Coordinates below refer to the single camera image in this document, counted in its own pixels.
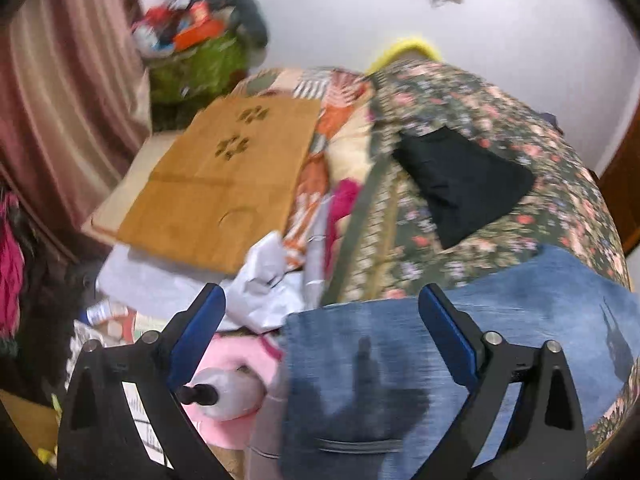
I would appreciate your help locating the pink cloth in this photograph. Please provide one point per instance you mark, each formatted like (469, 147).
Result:
(240, 360)

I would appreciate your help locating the white plastic bag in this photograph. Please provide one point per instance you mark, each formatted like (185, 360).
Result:
(265, 285)

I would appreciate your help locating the wooden lap table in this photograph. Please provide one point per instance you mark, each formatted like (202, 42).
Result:
(220, 180)

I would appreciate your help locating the floral green bedspread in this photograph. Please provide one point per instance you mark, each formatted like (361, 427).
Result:
(480, 110)

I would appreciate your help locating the green bag of clutter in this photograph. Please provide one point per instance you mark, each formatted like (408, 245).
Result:
(195, 45)

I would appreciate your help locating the white folded cloth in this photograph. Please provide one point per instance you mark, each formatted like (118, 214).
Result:
(150, 280)

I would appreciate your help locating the blue denim pants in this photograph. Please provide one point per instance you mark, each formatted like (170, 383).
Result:
(525, 300)

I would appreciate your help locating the striped pink curtain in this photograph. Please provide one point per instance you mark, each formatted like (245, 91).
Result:
(60, 100)

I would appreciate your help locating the colourful leaf print blanket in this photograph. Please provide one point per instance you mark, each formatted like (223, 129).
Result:
(325, 125)

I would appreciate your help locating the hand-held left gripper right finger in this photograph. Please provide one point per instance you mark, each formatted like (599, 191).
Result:
(448, 324)

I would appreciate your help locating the white pump bottle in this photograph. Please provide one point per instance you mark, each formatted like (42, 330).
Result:
(230, 391)

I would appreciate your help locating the black folded cloth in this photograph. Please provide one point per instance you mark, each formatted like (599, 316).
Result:
(465, 185)

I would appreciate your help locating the wooden door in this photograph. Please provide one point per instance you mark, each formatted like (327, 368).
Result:
(623, 180)

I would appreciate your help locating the yellow plastic object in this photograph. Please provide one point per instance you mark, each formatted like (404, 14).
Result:
(403, 50)

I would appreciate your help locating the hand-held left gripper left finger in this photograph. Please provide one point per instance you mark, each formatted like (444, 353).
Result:
(199, 323)

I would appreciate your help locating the magenta cloth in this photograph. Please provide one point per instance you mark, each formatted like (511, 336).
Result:
(342, 205)

